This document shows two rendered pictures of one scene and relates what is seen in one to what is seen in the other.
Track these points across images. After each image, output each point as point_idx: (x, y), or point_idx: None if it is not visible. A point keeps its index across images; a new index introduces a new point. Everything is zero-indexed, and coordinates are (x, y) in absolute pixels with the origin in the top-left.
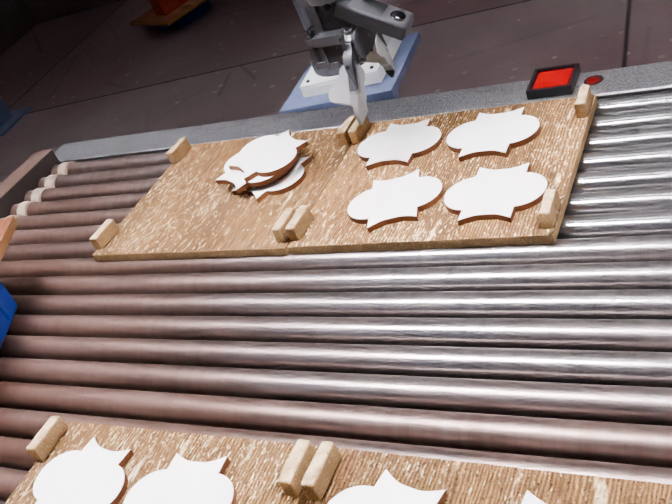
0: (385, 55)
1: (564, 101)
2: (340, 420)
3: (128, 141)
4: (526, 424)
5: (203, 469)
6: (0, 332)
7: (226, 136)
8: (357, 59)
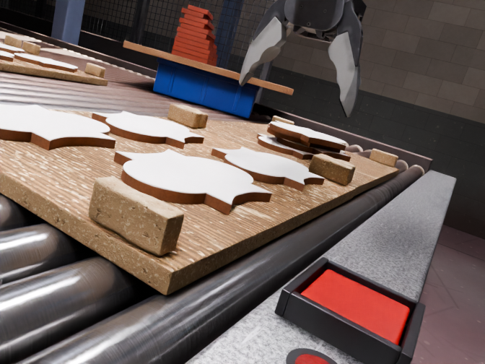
0: (340, 68)
1: (205, 242)
2: None
3: (442, 181)
4: None
5: None
6: (219, 105)
7: (416, 188)
8: (281, 15)
